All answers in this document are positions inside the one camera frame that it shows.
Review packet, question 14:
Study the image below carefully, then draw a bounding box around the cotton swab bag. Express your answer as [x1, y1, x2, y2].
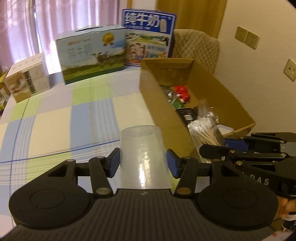
[188, 117, 226, 163]

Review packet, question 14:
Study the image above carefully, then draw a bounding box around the white square container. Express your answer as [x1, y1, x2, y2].
[217, 125, 234, 136]

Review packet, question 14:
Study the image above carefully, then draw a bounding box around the translucent plastic cup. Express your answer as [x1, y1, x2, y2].
[120, 125, 171, 189]

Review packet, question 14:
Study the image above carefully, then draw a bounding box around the clear bag with metal clips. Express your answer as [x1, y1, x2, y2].
[197, 99, 219, 123]

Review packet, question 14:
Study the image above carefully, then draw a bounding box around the black rectangular product box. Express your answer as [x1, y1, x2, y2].
[176, 108, 198, 126]

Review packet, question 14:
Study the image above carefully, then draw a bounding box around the red strawberry snack bag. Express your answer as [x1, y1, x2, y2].
[161, 85, 191, 109]

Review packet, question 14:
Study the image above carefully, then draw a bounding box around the person's right hand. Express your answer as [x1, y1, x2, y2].
[276, 196, 296, 220]

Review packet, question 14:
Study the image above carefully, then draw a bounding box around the checked blue green bedsheet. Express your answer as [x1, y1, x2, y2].
[1, 67, 154, 235]

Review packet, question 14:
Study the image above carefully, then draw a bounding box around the open brown cardboard box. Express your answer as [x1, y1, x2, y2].
[139, 58, 256, 163]

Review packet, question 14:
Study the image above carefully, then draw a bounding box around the beige quilted chair cover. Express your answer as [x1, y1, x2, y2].
[171, 29, 220, 74]

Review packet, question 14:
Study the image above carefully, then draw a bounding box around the light blue milk carton box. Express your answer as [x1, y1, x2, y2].
[56, 25, 125, 84]

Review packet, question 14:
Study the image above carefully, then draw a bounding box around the small white printed box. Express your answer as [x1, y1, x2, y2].
[4, 53, 50, 103]

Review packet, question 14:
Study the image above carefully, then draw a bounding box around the dark blue milk carton box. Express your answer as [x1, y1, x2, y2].
[121, 9, 177, 66]

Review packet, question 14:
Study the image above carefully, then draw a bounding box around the pink window curtain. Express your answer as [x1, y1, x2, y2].
[1, 1, 119, 74]

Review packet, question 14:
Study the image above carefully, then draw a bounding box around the white wall socket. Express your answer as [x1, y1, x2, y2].
[283, 59, 296, 82]

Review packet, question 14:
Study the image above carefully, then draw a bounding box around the beige wall socket pair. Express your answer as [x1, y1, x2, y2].
[234, 26, 260, 50]

